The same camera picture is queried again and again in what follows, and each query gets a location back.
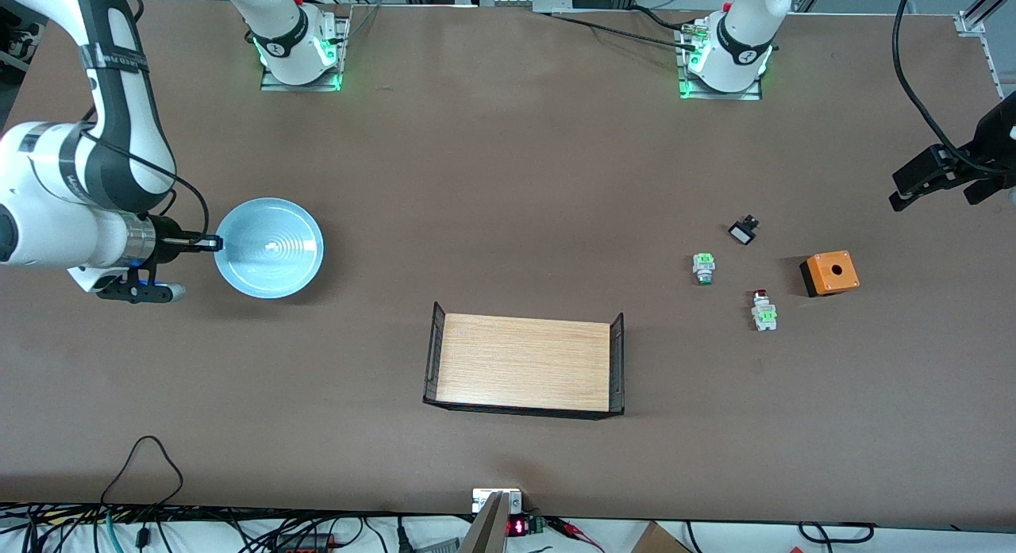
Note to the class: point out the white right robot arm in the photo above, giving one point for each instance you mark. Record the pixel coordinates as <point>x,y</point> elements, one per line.
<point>48,220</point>

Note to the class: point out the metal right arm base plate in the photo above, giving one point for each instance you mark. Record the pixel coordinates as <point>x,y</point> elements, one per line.
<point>302,87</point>

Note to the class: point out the black white-faced switch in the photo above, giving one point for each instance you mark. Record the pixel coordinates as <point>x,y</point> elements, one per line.
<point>743,234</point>

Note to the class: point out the red LED display module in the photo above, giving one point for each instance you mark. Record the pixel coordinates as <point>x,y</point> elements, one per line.
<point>517,528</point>

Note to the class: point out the light blue round plate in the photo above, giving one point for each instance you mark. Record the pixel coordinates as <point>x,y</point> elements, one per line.
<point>270,251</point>

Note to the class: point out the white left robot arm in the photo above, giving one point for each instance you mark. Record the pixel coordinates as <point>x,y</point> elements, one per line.
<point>746,21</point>

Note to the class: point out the red clip leads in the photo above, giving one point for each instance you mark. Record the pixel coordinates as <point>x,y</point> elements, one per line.
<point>567,526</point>

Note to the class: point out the brown cardboard piece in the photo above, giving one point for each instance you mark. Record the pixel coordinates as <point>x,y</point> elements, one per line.
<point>655,541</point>

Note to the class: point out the aluminium corner bracket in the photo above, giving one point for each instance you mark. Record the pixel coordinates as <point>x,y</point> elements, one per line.
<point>968,25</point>

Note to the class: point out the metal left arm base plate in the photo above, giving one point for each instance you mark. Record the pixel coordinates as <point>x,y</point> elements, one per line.
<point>718,96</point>

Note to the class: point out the aluminium camera mount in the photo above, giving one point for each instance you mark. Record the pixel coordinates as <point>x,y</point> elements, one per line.
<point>492,529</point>

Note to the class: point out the red push button switch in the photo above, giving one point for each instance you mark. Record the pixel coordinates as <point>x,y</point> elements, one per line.
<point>764,315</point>

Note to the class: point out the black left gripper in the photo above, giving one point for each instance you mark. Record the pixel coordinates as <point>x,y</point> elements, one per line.
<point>994,135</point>

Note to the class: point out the orange button enclosure box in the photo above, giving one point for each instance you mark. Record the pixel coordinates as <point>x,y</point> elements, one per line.
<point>841,279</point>

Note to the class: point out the orange red device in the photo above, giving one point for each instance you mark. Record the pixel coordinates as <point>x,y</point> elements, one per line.
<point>305,545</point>

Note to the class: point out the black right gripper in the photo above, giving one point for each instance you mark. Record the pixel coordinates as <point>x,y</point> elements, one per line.
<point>167,240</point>

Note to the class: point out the green push button switch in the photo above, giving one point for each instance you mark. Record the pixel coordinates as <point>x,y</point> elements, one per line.
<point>704,265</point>

